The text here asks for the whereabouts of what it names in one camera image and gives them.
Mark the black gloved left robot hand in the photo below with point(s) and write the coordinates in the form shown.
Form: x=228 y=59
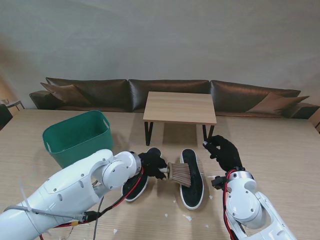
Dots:
x=152 y=165

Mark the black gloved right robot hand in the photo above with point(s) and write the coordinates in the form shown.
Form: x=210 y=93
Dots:
x=227 y=155

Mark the brown bristle shoe brush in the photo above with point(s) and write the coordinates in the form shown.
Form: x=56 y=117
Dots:
x=180 y=173

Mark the yellow canvas sneaker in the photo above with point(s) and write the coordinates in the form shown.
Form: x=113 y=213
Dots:
x=192 y=197
x=136 y=192

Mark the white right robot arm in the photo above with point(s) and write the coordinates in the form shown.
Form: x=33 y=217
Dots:
x=247 y=205

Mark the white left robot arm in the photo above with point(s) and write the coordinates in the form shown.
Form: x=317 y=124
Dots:
x=75 y=185

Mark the small wooden black-legged table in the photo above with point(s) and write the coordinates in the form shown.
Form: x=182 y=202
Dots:
x=180 y=107

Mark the green plastic basket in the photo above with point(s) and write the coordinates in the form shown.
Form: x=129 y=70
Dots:
x=72 y=145

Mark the dark brown leather sofa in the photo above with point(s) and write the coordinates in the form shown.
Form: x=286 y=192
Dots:
x=105 y=92

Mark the light wooden furniture piece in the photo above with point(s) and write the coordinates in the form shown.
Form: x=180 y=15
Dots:
x=316 y=122

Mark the small background side table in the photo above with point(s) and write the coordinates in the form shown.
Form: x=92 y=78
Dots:
x=13 y=103

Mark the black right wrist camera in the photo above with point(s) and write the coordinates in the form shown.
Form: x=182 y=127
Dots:
x=218 y=182

